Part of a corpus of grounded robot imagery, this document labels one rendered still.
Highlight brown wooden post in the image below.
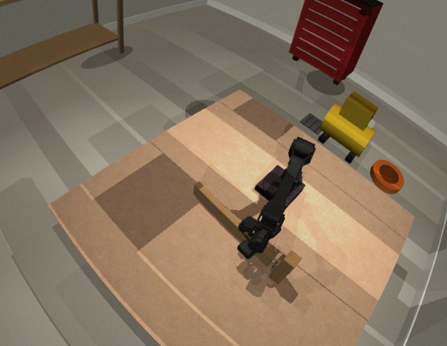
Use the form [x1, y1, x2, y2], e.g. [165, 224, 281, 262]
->
[269, 250, 302, 284]

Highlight wooden rail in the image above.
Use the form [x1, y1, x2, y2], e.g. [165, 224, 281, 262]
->
[193, 181, 278, 268]

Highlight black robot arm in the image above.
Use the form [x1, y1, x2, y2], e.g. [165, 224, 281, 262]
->
[239, 137, 316, 253]

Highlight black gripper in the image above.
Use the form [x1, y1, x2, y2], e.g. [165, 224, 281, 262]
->
[237, 227, 281, 259]

